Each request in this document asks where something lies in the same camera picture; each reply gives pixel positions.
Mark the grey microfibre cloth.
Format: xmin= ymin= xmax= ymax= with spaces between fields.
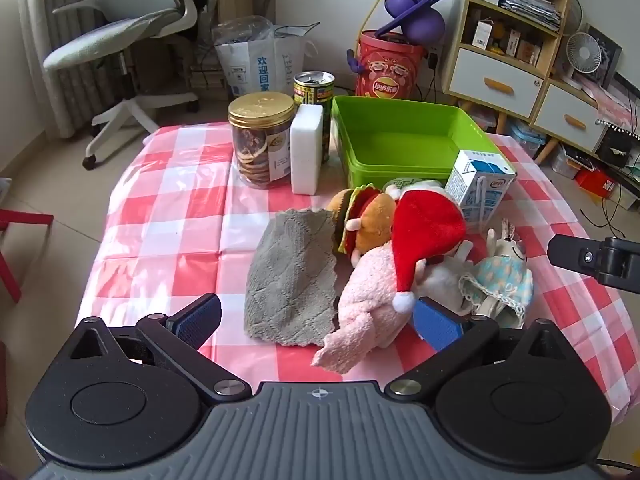
xmin=244 ymin=208 xmax=341 ymax=348

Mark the black picture frame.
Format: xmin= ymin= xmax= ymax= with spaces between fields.
xmin=584 ymin=24 xmax=624 ymax=90

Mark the pink table runner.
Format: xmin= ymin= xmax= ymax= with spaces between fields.
xmin=579 ymin=79 xmax=640 ymax=133

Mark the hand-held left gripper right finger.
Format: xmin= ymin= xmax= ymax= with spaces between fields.
xmin=384 ymin=296 xmax=571 ymax=397

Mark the wooden shelf cabinet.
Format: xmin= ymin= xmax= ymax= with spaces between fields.
xmin=442 ymin=0 xmax=572 ymax=107

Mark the green plastic box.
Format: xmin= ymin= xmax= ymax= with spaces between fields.
xmin=331 ymin=95 xmax=516 ymax=192

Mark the pink plush toy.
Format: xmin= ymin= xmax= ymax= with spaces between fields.
xmin=311 ymin=240 xmax=426 ymax=375

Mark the low wooden drawer cabinet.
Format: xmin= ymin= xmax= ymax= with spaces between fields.
xmin=529 ymin=77 xmax=608 ymax=157

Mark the red checked tablecloth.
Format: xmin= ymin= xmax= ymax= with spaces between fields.
xmin=75 ymin=120 xmax=634 ymax=413

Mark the green and yellow tin can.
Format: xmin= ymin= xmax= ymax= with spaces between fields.
xmin=293 ymin=71 xmax=335 ymax=163

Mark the white and blue milk carton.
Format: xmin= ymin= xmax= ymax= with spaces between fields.
xmin=444 ymin=150 xmax=518 ymax=234

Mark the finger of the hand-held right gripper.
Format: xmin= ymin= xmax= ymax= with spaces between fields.
xmin=546 ymin=234 xmax=640 ymax=289

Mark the clear jar with gold lid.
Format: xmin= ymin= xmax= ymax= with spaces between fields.
xmin=228 ymin=92 xmax=296 ymax=190

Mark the stack of papers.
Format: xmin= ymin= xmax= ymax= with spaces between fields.
xmin=499 ymin=0 xmax=562 ymax=32

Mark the white paper bag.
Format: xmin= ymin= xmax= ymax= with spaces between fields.
xmin=215 ymin=30 xmax=312 ymax=104

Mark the black box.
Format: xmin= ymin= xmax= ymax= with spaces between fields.
xmin=595 ymin=120 xmax=640 ymax=169

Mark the white desk fan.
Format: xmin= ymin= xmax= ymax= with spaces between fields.
xmin=564 ymin=32 xmax=609 ymax=92

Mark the red round bucket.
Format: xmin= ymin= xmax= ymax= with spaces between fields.
xmin=355 ymin=30 xmax=427 ymax=102

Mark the burger plush toy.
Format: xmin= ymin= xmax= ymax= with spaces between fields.
xmin=327 ymin=185 xmax=399 ymax=262

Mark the white sponge block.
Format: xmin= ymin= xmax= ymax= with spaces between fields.
xmin=290 ymin=105 xmax=326 ymax=196

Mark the purple jump ball toy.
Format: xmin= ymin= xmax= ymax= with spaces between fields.
xmin=374 ymin=0 xmax=452 ymax=44

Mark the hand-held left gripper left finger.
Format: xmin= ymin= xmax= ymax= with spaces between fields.
xmin=70 ymin=294 xmax=253 ymax=405

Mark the white office chair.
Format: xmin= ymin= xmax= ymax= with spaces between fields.
xmin=42 ymin=0 xmax=202 ymax=171

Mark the grey standing fan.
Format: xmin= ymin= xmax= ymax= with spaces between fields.
xmin=559 ymin=0 xmax=584 ymax=37

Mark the red stool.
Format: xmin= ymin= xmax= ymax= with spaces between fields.
xmin=0 ymin=209 xmax=54 ymax=304

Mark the rabbit doll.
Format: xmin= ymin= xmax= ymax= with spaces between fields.
xmin=459 ymin=219 xmax=535 ymax=329

